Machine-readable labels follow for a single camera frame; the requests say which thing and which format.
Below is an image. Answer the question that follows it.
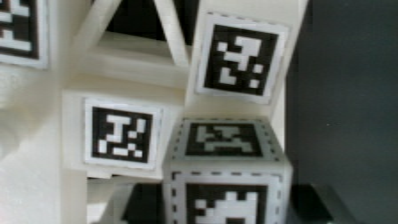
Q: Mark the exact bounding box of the white chair back frame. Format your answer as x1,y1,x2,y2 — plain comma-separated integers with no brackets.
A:
0,0,309,224

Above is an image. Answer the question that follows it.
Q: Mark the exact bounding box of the white chair leg tagged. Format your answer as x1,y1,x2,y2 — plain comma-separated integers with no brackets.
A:
62,90,183,180

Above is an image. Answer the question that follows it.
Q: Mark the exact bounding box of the white tagged cube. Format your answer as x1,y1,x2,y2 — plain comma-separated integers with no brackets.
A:
163,118,293,224

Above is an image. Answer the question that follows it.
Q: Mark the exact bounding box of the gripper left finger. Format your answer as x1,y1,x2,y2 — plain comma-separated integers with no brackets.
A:
122,183,163,224

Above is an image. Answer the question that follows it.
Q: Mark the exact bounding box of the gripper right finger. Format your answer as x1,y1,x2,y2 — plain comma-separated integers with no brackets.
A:
288,184,355,224

